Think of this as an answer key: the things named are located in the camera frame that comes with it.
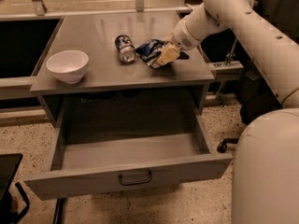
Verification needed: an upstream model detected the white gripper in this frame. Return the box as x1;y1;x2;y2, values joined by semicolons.
155;20;199;66

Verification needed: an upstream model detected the blue chip bag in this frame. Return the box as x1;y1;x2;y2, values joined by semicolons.
135;38;190;69

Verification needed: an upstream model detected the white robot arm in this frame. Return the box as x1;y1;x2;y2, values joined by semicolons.
158;0;299;224

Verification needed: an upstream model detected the grey open top drawer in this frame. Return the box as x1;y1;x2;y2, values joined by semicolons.
24;115;232;200

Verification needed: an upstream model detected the blue soda can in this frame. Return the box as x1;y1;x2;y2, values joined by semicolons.
115;35;136;63

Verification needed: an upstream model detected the metal clamp rod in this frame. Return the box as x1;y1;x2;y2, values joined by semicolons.
224;38;238;66

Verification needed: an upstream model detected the grey metal cabinet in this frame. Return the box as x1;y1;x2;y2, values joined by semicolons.
30;10;216;129

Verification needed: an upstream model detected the black office chair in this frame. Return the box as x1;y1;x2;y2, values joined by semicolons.
216;65;283;154

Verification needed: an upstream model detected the white bowl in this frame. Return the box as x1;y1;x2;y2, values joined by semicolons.
46;50;89;84

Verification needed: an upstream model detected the black chair at left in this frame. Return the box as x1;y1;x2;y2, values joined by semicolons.
0;153;31;224

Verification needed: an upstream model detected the grey metal rail frame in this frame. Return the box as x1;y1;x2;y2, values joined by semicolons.
0;0;206;22

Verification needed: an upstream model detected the black drawer handle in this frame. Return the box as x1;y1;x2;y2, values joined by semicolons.
119;171;152;187

